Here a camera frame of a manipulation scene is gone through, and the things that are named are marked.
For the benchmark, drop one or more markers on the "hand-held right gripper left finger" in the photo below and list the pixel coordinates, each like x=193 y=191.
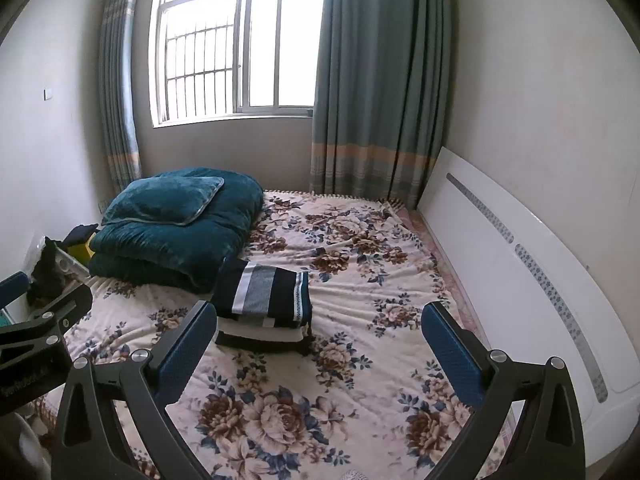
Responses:
x=182 y=355

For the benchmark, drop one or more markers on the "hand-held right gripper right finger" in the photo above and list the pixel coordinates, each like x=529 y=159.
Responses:
x=450 y=355

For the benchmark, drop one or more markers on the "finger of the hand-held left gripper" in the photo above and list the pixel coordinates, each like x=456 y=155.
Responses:
x=60 y=306
x=14 y=286

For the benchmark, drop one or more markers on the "dark patterned striped sweater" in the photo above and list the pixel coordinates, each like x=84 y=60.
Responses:
x=260 y=292

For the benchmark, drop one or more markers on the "black cloth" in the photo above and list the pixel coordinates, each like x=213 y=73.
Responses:
x=47 y=270

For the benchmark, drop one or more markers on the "white plastic basket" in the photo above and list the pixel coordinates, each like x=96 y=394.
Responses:
x=71 y=265

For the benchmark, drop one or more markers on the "yellow container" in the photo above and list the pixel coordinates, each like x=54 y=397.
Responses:
x=80 y=251

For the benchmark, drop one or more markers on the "white round plastic object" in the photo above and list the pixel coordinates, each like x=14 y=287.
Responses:
x=22 y=445

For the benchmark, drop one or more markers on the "white folded garment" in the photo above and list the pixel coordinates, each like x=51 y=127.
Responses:
x=260 y=334

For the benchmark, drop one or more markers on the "black folded garment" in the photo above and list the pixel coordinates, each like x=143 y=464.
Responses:
x=265 y=346

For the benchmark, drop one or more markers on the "teal folded quilt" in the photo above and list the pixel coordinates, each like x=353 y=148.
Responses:
x=165 y=255

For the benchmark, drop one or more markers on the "white headboard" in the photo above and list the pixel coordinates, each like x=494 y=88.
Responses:
x=500 y=260

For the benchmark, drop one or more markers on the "pink mattress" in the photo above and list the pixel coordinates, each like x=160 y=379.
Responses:
x=440 y=245

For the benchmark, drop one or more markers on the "floral printed blanket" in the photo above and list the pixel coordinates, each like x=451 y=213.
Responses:
x=350 y=285

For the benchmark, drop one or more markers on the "teal pillow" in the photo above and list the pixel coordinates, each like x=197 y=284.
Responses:
x=160 y=200

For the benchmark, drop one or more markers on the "teal striped curtain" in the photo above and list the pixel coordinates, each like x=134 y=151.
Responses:
x=117 y=110
x=380 y=85

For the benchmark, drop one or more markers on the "barred window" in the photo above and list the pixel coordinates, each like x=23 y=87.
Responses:
x=280 y=45

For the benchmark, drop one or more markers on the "white wall switch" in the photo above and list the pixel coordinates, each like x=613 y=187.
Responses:
x=48 y=94

